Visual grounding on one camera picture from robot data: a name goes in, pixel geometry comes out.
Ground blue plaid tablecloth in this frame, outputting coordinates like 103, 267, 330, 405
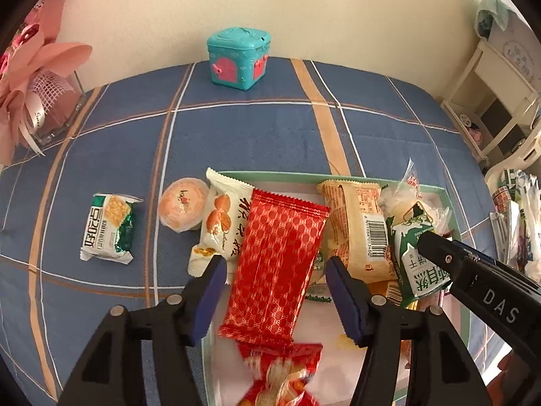
0, 57, 514, 406

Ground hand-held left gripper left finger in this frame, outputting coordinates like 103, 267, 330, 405
57, 255, 229, 406

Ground red gold patterned packet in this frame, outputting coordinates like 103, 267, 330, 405
217, 188, 331, 346

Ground shiny red peanut packet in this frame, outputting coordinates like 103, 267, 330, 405
237, 340, 324, 406

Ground green biscuit packet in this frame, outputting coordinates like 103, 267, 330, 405
384, 203, 451, 309

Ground round bun clear packet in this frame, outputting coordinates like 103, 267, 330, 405
377, 157, 453, 238

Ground clear glass vase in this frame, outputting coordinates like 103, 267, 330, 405
29, 70, 85, 146

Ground green striped cookie packet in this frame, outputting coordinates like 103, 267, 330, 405
304, 258, 334, 303

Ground green white cracker packet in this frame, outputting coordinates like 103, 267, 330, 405
79, 192, 145, 266

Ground orange jelly cup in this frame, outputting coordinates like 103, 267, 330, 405
158, 177, 211, 233

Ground teal cloth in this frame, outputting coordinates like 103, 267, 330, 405
475, 0, 520, 35

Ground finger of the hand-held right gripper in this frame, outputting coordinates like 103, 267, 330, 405
418, 230, 476, 282

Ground teal shallow cardboard tray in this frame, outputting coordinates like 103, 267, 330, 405
201, 170, 472, 406

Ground pink flower bouquet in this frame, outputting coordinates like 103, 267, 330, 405
0, 0, 94, 167

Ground pile of plastic packets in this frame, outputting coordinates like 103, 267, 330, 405
484, 165, 541, 282

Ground teal toy chest box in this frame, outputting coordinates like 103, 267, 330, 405
206, 26, 271, 91

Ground white almond snack packet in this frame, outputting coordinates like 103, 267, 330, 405
187, 168, 254, 284

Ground white shelf unit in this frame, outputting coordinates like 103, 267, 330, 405
440, 38, 541, 165

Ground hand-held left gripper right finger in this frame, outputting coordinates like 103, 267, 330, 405
325, 256, 487, 406

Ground white printed cloth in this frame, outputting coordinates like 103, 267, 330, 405
486, 10, 541, 87

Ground beige bread packet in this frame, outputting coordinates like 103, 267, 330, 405
317, 179, 400, 284

